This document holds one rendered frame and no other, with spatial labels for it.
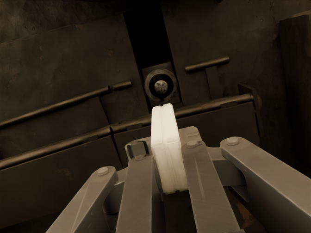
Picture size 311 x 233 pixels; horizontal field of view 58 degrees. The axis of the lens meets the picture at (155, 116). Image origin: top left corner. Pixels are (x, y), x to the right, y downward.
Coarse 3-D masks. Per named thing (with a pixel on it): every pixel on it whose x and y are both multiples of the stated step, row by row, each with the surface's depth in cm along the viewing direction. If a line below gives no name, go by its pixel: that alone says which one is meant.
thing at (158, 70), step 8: (152, 64) 55; (160, 64) 49; (168, 64) 49; (144, 72) 49; (152, 72) 49; (160, 72) 49; (168, 72) 49; (144, 80) 50; (176, 80) 49; (144, 88) 50; (176, 88) 50; (152, 96) 50; (168, 96) 50; (176, 96) 50; (152, 104) 51; (160, 104) 51
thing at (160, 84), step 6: (156, 78) 48; (162, 78) 48; (168, 78) 49; (150, 84) 49; (156, 84) 48; (162, 84) 48; (168, 84) 48; (150, 90) 50; (156, 90) 48; (162, 90) 48; (168, 90) 48; (156, 96) 50; (162, 96) 49
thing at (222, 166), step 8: (184, 128) 17; (192, 128) 17; (184, 136) 16; (192, 136) 16; (200, 136) 16; (216, 152) 13; (216, 160) 13; (224, 160) 13; (216, 168) 13; (224, 168) 13; (232, 168) 13; (224, 176) 13; (232, 176) 13; (240, 176) 13; (224, 184) 13; (232, 184) 13; (240, 184) 13
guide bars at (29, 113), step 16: (192, 64) 45; (208, 64) 44; (128, 80) 45; (208, 80) 45; (80, 96) 46; (96, 96) 46; (32, 112) 47; (48, 112) 47; (96, 112) 47; (0, 128) 48; (0, 160) 47
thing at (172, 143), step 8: (168, 104) 20; (168, 112) 18; (168, 120) 17; (168, 128) 16; (176, 128) 16; (168, 136) 15; (176, 136) 14; (168, 144) 14; (176, 144) 14; (168, 152) 14; (176, 152) 14; (176, 160) 14; (176, 168) 14; (184, 168) 15; (176, 176) 15; (184, 176) 15; (176, 184) 15; (184, 184) 15
